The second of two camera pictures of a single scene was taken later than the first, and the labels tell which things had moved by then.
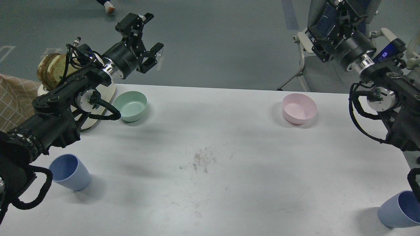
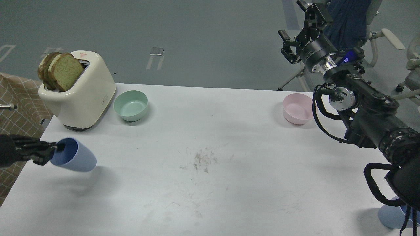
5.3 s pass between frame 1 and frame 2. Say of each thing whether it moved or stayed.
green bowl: stayed
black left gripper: moved
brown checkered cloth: stayed
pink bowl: stayed
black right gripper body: moved
